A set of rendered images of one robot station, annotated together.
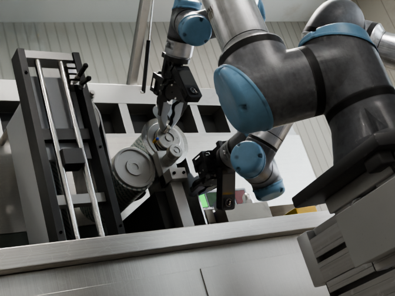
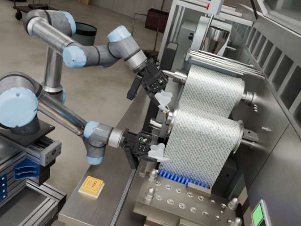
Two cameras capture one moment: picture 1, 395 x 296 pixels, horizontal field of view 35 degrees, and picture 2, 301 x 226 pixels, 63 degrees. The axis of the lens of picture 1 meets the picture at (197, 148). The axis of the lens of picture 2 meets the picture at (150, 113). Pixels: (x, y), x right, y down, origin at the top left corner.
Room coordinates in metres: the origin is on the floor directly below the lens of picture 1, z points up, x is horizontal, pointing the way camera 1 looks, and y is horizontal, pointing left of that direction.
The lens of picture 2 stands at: (2.14, -0.62, 1.72)
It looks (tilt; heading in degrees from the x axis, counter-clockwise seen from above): 29 degrees down; 133
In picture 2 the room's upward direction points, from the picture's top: 16 degrees clockwise
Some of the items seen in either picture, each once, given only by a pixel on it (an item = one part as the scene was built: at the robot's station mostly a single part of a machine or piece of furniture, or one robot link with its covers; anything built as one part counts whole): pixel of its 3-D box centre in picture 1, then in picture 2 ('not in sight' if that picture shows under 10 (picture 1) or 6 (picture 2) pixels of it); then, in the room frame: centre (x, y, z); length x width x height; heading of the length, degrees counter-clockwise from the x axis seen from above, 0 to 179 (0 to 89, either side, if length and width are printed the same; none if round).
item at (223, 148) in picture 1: (233, 153); (117, 137); (1.50, -0.08, 1.11); 0.08 x 0.05 x 0.08; 128
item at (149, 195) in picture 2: (247, 200); (150, 192); (1.76, -0.09, 1.05); 0.04 x 0.04 x 0.04
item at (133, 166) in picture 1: (115, 186); not in sight; (1.64, 0.25, 1.18); 0.26 x 0.12 x 0.12; 38
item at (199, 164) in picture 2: (175, 203); (191, 163); (1.75, 0.11, 1.11); 0.23 x 0.01 x 0.18; 38
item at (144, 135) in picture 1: (165, 141); (173, 117); (1.62, 0.08, 1.25); 0.15 x 0.01 x 0.15; 128
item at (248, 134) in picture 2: not in sight; (250, 134); (1.85, 0.27, 1.28); 0.06 x 0.05 x 0.02; 38
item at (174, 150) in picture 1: (174, 151); (152, 122); (1.53, 0.06, 1.18); 0.04 x 0.02 x 0.04; 128
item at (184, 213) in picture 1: (180, 201); (153, 147); (1.56, 0.08, 1.05); 0.06 x 0.05 x 0.31; 38
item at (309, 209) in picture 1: (298, 216); (92, 185); (1.53, -0.19, 0.91); 0.07 x 0.07 x 0.02; 38
